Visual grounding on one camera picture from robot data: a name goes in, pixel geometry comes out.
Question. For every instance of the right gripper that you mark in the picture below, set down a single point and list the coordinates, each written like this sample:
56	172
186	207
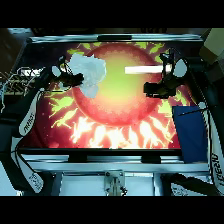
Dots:
160	88

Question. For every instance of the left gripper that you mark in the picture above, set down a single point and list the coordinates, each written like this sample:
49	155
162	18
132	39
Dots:
72	80

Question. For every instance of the white shirt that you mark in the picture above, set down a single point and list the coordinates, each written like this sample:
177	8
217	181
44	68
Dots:
88	71

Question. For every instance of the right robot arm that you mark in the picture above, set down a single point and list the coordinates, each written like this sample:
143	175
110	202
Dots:
213	110

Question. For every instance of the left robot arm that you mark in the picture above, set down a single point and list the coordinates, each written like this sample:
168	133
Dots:
26	110

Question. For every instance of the blue garment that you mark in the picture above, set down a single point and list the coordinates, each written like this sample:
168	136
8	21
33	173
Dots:
190	133

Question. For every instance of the cardboard box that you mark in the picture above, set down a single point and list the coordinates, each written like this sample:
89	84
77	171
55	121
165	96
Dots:
213	46

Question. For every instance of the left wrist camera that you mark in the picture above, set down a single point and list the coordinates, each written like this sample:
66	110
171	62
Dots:
62	63

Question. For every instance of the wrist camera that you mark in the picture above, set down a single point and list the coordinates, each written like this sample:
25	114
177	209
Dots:
62	63
166	59

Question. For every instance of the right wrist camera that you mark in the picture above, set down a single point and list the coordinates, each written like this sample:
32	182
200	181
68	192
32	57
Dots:
166	59

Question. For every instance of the silver frame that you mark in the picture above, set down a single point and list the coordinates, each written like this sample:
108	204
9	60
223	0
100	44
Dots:
100	170

